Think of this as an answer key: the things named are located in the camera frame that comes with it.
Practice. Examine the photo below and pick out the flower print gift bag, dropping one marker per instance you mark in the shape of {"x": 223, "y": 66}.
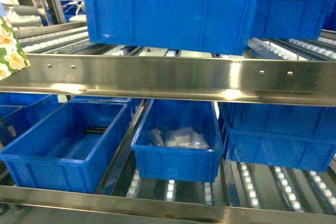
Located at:
{"x": 13, "y": 58}

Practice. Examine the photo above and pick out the clear plastic bag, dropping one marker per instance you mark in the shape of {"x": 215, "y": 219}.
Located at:
{"x": 183, "y": 138}

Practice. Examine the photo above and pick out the blue bin lower centre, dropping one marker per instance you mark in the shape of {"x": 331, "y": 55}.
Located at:
{"x": 173, "y": 163}

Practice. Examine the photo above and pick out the large blue bin right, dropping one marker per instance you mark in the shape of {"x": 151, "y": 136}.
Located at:
{"x": 214, "y": 26}

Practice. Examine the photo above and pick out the blue bin lower left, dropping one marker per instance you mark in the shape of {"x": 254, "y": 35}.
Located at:
{"x": 70, "y": 149}

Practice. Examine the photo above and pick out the blue bin lower right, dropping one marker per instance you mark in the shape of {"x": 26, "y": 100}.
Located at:
{"x": 292, "y": 136}

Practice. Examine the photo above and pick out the steel front shelf rail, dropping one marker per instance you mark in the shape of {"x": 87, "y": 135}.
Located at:
{"x": 204, "y": 79}

